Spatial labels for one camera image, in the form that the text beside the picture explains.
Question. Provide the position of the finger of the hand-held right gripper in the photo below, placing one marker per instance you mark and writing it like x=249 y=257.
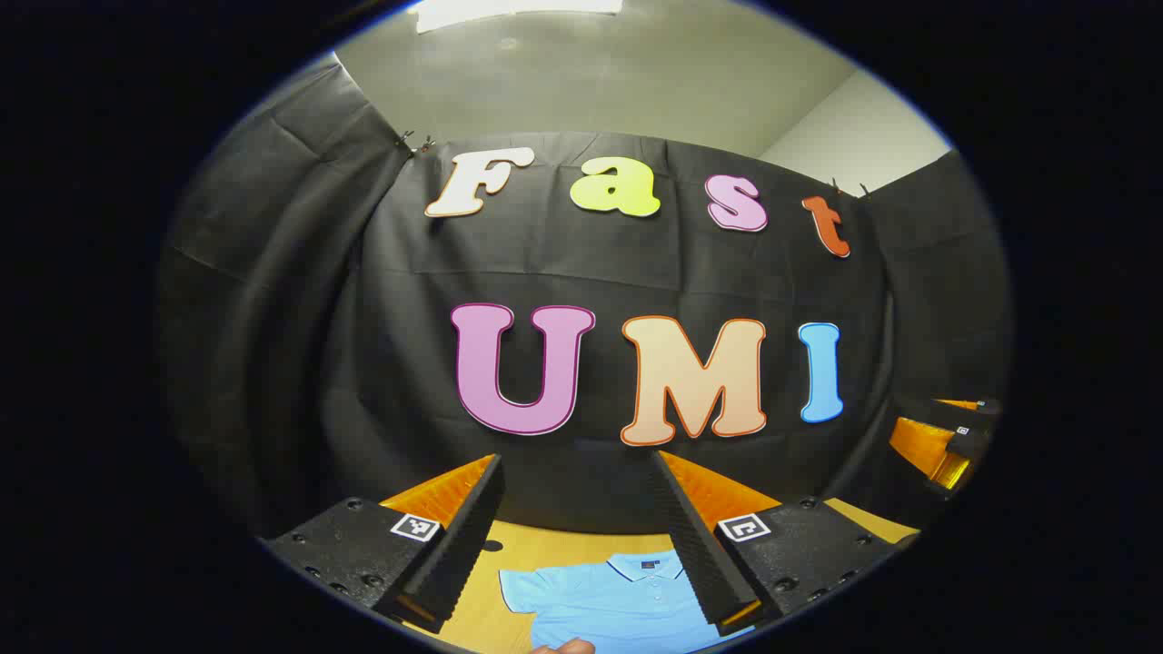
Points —
x=927 y=450
x=986 y=406

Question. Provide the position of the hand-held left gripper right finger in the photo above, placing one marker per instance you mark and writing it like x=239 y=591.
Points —
x=695 y=545

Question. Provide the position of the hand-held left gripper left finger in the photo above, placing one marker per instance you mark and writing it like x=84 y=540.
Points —
x=468 y=536

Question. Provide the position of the light blue T-shirt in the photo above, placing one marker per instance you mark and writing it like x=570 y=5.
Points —
x=618 y=609

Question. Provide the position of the black backdrop cloth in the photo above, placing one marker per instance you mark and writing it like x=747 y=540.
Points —
x=363 y=363

